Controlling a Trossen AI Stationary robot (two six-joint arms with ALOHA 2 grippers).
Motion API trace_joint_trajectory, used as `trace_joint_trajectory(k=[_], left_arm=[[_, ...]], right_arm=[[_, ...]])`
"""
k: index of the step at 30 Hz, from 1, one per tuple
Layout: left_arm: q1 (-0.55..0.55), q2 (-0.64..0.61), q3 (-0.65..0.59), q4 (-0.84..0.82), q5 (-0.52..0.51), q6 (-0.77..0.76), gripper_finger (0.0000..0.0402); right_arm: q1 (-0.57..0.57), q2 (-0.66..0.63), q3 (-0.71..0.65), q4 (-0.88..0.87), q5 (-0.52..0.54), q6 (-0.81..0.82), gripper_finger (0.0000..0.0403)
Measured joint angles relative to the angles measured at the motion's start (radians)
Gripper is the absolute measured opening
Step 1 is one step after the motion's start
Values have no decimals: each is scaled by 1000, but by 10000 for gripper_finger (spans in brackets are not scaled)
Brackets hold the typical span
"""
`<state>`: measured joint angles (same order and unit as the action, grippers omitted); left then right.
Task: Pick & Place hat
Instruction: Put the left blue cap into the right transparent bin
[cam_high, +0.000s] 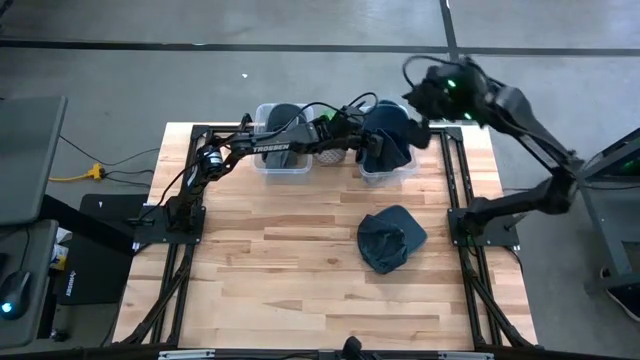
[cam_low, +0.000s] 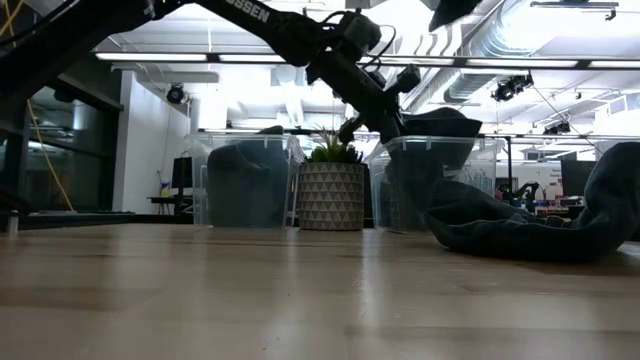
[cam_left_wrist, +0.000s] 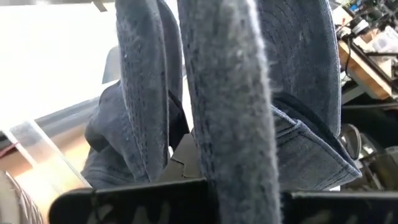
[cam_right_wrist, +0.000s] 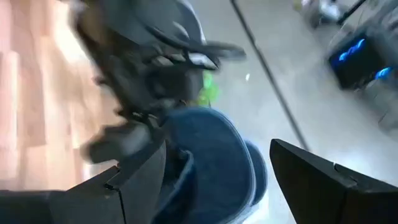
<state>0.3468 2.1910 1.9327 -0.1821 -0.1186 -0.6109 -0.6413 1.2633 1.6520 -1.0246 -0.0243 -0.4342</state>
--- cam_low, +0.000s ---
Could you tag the dark teal knit beanie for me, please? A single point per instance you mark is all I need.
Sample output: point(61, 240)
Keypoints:
point(440, 127)
point(500, 235)

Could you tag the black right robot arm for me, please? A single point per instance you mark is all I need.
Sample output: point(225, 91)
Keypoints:
point(452, 10)

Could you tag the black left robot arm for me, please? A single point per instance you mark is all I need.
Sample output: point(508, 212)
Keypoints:
point(280, 25)

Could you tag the green artificial plant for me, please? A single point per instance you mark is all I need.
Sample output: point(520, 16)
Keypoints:
point(332, 152)

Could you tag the grey geometric plant pot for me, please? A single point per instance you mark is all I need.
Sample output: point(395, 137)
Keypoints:
point(330, 197)

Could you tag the clear plastic storage bin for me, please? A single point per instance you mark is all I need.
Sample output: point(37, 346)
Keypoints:
point(200, 150)
point(475, 165)

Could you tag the black ceiling spotlight cluster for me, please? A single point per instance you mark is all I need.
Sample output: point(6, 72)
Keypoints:
point(510, 87)

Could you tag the black computer monitor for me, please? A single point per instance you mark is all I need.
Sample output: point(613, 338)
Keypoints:
point(182, 172)

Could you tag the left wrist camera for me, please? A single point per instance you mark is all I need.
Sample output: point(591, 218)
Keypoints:
point(407, 79)

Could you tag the silver ventilation duct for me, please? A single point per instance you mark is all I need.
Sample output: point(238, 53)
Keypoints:
point(475, 85)

